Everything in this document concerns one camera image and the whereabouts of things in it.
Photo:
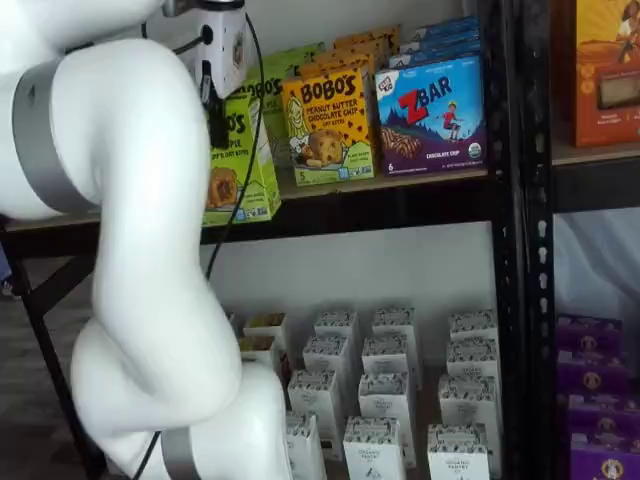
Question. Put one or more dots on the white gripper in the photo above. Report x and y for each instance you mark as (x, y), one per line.
(227, 50)

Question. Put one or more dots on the green Bobo's apple pie box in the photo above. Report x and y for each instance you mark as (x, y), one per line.
(272, 90)
(250, 165)
(285, 67)
(305, 52)

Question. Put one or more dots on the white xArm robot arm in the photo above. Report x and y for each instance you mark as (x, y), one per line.
(140, 225)

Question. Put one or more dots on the yellow Bobo's peanut butter box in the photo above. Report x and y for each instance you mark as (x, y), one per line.
(330, 130)
(355, 49)
(345, 62)
(370, 36)

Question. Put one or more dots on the black metal shelf rack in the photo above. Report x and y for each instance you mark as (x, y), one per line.
(590, 190)
(350, 210)

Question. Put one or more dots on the wooden shelf board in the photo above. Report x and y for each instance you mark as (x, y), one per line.
(595, 155)
(400, 180)

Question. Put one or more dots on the white box yellow label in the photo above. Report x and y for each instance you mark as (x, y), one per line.
(265, 327)
(257, 352)

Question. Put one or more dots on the blue purple Zbar box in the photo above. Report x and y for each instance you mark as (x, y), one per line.
(435, 56)
(430, 120)
(442, 42)
(447, 27)

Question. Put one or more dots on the white patterned pantry box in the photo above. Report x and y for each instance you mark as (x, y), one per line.
(468, 402)
(473, 325)
(473, 357)
(384, 400)
(326, 357)
(306, 447)
(457, 452)
(389, 356)
(372, 450)
(336, 325)
(311, 397)
(394, 322)

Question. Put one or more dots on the orange snack box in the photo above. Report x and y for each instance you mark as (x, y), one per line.
(607, 75)

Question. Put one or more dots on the purple snack box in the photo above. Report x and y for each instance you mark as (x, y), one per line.
(602, 417)
(592, 372)
(605, 460)
(590, 332)

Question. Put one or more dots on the white patterned cartons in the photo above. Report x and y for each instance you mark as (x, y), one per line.
(429, 395)

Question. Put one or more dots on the white plastic sheet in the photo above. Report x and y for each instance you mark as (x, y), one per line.
(595, 260)

